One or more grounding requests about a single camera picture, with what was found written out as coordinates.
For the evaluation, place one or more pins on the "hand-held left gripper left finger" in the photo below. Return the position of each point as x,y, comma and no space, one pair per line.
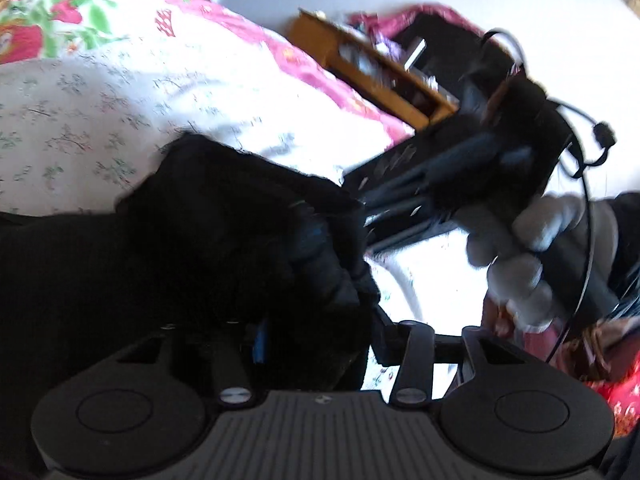
259,347

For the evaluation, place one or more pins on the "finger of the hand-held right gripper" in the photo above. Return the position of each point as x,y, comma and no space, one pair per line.
405,225
415,160

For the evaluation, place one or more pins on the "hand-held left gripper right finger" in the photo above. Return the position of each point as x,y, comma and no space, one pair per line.
417,360

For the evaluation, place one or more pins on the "black pants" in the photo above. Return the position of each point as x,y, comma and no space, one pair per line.
190,270

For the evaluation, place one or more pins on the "person's right hand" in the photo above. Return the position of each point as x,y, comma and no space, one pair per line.
530,250

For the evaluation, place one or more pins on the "wooden side cabinet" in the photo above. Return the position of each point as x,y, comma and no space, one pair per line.
370,80

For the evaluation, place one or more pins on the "dark box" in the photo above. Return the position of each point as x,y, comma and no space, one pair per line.
440,45

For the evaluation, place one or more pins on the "pink cloth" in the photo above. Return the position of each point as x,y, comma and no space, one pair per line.
400,22

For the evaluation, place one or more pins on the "red floral cloth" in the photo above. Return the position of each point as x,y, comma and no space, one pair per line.
617,405

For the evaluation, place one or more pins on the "floral printed bedsheet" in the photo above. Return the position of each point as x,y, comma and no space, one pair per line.
150,90

